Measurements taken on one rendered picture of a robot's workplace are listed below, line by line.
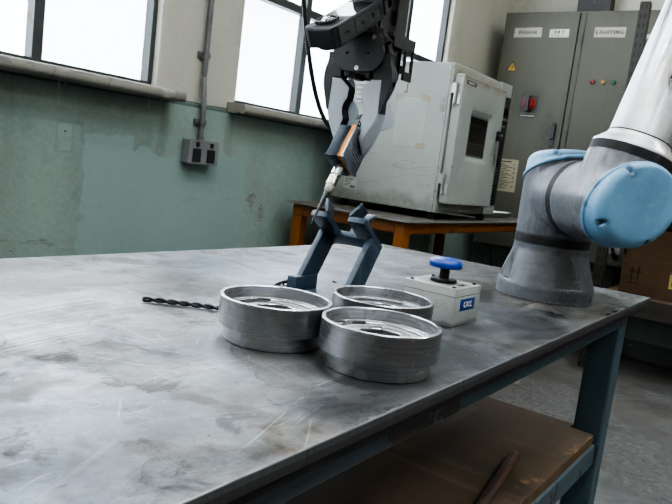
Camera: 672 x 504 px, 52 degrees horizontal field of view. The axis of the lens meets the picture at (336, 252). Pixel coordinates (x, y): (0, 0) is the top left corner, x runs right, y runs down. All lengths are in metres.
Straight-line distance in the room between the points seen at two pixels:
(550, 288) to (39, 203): 1.67
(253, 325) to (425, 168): 2.38
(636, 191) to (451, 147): 1.98
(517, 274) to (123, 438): 0.78
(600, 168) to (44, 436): 0.77
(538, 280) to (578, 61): 3.56
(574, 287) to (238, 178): 1.97
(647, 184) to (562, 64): 3.65
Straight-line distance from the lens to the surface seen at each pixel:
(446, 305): 0.81
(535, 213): 1.10
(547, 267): 1.09
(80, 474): 0.39
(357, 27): 0.84
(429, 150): 2.94
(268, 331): 0.60
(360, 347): 0.56
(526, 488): 1.07
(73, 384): 0.51
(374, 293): 0.77
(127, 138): 2.49
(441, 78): 2.96
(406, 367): 0.57
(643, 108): 1.02
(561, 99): 4.57
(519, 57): 4.71
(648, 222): 0.99
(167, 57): 2.61
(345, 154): 0.84
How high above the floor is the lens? 0.97
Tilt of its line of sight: 7 degrees down
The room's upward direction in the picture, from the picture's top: 7 degrees clockwise
